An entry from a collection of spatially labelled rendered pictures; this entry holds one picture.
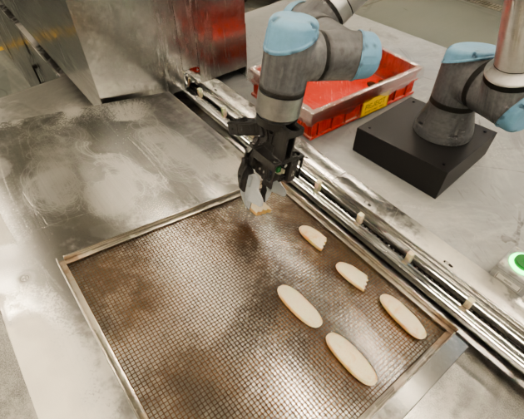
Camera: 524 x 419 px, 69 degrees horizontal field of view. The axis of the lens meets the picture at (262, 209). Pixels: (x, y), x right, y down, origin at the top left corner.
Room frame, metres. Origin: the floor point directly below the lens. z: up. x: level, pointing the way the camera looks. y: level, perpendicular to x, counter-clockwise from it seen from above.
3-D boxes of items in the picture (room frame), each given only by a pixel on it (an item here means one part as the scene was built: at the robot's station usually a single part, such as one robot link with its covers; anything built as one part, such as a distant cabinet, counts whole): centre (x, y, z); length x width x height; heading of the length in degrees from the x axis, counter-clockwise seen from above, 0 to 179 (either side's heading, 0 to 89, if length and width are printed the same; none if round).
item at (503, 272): (0.43, -0.52, 0.84); 0.08 x 0.08 x 0.11; 38
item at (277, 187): (0.55, -0.03, 0.99); 0.06 x 0.03 x 0.09; 38
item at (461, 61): (0.87, -0.50, 1.06); 0.13 x 0.12 x 0.14; 22
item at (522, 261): (0.43, -0.52, 0.90); 0.04 x 0.04 x 0.02
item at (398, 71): (1.17, -0.24, 0.88); 0.49 x 0.34 x 0.10; 125
